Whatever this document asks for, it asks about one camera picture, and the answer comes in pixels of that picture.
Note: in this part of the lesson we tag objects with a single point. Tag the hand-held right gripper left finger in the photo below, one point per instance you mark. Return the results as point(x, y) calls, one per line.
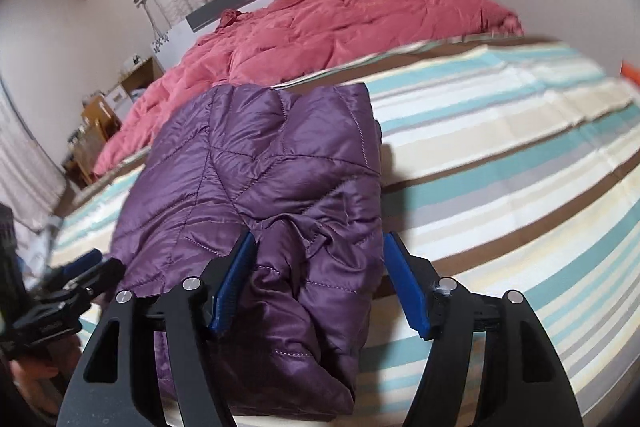
point(235, 287)

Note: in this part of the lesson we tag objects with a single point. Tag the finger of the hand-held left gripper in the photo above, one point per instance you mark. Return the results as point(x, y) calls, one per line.
point(82, 261)
point(100, 274)

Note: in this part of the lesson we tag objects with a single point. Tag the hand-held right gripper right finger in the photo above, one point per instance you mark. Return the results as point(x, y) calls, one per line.
point(405, 287)

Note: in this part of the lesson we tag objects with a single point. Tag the purple quilted jacket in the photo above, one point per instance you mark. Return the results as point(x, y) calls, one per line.
point(250, 167)

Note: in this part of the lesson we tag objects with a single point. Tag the white clothes drying hanger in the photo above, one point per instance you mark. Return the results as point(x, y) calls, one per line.
point(150, 22)

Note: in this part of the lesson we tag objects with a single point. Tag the person's left hand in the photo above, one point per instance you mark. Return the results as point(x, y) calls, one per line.
point(32, 377)

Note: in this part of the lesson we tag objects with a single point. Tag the striped bed mattress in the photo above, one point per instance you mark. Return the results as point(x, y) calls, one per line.
point(500, 147)

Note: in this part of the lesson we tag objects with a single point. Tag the pink comforter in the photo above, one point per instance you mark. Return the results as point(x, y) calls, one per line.
point(325, 22)

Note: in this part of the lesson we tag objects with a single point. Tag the orange thing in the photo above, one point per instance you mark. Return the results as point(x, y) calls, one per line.
point(631, 72)

